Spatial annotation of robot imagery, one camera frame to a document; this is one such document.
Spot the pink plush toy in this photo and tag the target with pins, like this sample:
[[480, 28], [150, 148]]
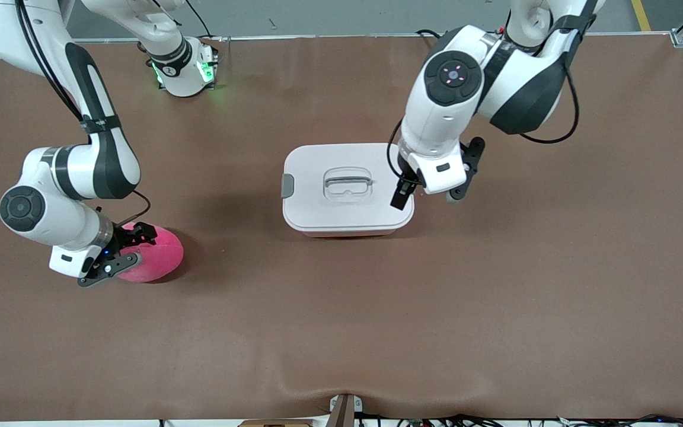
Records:
[[160, 261]]

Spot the white box lid grey clips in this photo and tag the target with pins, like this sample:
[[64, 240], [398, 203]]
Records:
[[318, 207]]

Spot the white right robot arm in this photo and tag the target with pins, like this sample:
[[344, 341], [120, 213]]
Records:
[[98, 166]]

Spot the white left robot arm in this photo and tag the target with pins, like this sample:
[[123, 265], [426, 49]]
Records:
[[436, 112]]

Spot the pink plastic storage box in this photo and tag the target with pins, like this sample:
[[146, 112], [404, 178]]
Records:
[[347, 235]]

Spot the brown wooden board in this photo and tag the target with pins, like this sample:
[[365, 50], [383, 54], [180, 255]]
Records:
[[276, 424]]

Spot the metal clamp bracket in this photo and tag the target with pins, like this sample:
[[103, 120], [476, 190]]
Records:
[[341, 412]]

